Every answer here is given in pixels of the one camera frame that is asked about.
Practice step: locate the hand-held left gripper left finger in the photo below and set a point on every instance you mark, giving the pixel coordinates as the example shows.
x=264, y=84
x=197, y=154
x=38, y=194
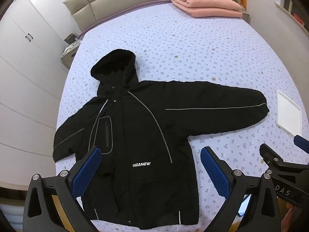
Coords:
x=88, y=171

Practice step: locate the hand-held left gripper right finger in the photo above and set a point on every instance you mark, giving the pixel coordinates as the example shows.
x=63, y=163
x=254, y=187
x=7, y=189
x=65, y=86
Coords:
x=214, y=174

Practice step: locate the folded pink blanket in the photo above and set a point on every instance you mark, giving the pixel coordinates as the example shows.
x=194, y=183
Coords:
x=205, y=3

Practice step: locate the beige padded headboard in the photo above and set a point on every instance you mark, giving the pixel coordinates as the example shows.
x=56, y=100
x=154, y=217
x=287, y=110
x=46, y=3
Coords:
x=115, y=4

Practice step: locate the bed with floral sheet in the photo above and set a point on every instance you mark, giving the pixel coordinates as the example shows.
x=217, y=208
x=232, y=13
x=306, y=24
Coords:
x=183, y=60

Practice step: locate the grey nightstand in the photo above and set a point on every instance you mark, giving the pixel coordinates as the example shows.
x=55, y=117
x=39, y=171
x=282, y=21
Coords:
x=68, y=53

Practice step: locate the wall shelf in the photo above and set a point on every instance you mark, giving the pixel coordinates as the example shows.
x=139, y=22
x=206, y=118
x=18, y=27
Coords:
x=291, y=7

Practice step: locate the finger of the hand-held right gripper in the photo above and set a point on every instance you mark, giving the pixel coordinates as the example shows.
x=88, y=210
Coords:
x=302, y=143
x=271, y=155

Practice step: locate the person's right hand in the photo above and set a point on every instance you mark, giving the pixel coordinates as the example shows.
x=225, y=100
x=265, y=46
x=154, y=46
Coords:
x=291, y=218

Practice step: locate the white square tray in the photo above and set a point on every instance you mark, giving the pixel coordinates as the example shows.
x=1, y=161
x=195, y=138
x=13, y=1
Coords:
x=288, y=111

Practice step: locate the black hooded jacket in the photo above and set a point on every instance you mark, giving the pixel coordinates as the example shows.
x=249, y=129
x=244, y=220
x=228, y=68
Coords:
x=135, y=135

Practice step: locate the dark box on nightstand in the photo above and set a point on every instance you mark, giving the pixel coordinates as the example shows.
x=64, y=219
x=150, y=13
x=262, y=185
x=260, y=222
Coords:
x=70, y=38

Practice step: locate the white wardrobe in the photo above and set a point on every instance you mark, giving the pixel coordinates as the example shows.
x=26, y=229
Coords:
x=26, y=89

